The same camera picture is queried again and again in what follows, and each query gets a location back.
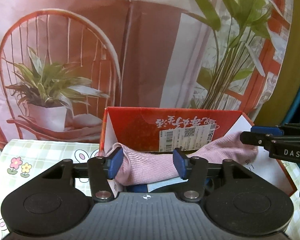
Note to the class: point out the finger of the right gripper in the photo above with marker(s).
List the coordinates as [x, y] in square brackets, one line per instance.
[281, 130]
[285, 148]

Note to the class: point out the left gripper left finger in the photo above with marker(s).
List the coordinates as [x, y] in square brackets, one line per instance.
[110, 164]

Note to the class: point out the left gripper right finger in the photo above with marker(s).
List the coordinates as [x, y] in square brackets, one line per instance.
[190, 165]

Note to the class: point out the pink knitted sock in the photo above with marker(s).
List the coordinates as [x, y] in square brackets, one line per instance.
[145, 168]

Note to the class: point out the printed room scene backdrop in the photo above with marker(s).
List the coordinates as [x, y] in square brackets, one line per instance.
[64, 62]

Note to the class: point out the red strawberry cardboard box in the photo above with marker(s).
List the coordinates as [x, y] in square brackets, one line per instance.
[162, 129]

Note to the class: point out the green checked tablecloth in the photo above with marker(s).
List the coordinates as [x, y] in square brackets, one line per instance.
[22, 160]

